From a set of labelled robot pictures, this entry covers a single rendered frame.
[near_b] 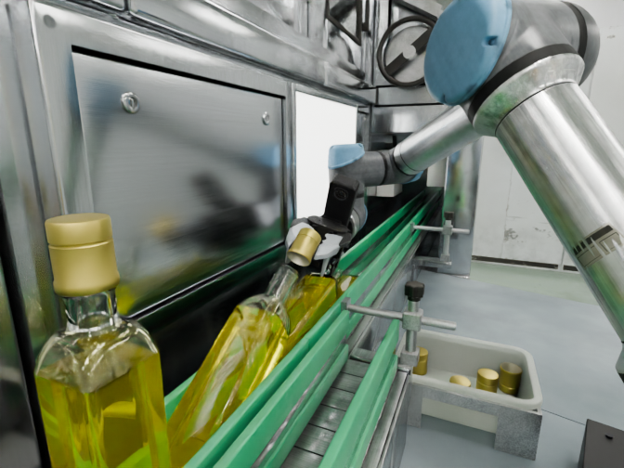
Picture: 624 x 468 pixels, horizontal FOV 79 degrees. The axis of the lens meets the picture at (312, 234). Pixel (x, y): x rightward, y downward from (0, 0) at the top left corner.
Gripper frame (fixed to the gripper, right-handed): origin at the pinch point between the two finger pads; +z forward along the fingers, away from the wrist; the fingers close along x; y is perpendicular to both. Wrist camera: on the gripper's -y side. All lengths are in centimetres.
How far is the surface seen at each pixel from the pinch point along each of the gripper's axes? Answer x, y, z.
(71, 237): 5.1, -8.4, 33.7
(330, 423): -11.9, 15.4, 12.4
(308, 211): 8.7, 3.8, -30.0
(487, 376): -34.1, 16.2, -14.3
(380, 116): 9, -20, -90
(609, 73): -127, -106, -352
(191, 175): 15.9, -5.8, 6.4
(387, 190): -1, 5, -102
